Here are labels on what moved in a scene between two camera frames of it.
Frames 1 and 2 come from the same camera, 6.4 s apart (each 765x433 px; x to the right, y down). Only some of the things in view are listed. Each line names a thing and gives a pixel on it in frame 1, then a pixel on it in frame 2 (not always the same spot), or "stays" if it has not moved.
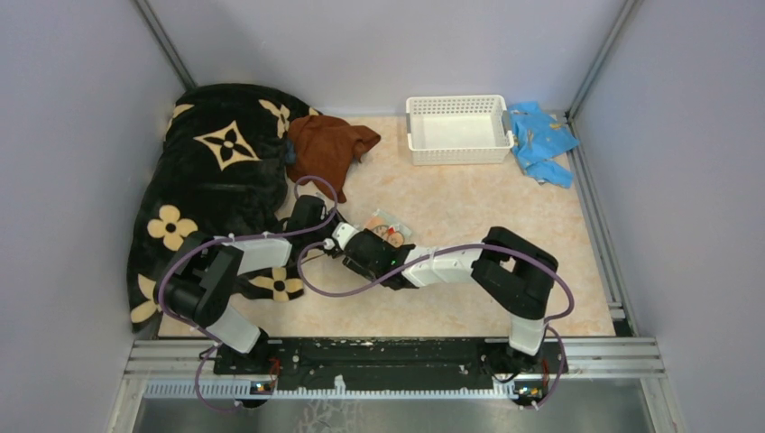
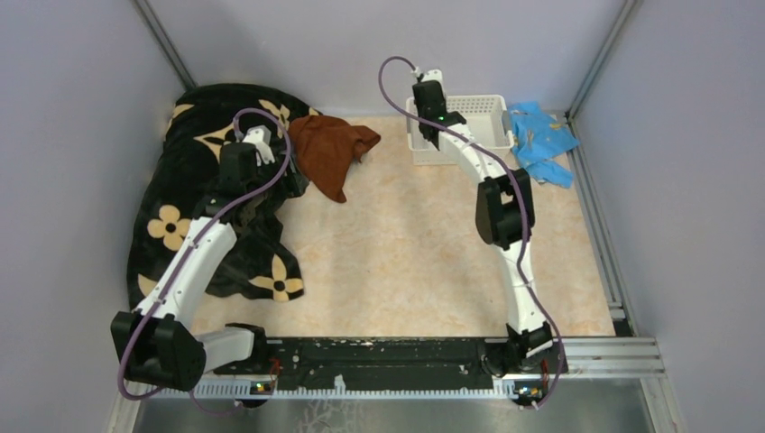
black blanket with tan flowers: x=221 y=173 stays
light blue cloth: x=538 y=136 stays
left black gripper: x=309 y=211 -> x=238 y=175
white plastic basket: x=458 y=130 stays
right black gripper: x=350 y=262 -> x=441 y=96
